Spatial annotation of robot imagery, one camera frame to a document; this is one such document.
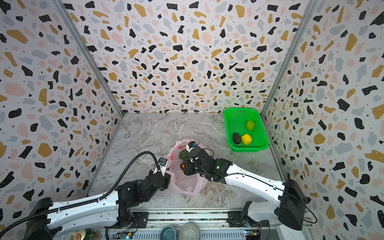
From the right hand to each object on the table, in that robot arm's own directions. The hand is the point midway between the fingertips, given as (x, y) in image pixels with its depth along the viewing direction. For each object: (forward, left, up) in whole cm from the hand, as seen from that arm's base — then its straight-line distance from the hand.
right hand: (180, 163), depth 73 cm
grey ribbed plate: (-26, -5, -18) cm, 32 cm away
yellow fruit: (+25, -40, -15) cm, 50 cm away
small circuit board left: (-28, +26, -19) cm, 42 cm away
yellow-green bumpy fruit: (+37, -44, -14) cm, 59 cm away
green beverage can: (-28, +37, -7) cm, 47 cm away
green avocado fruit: (+13, +1, -14) cm, 19 cm away
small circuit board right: (-27, -35, -20) cm, 49 cm away
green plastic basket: (+47, -37, -19) cm, 62 cm away
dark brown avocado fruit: (+26, -33, -15) cm, 45 cm away
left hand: (-1, +6, -4) cm, 7 cm away
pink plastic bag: (-4, -2, -19) cm, 19 cm away
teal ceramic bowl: (-27, +5, -18) cm, 33 cm away
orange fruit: (-4, -2, +4) cm, 6 cm away
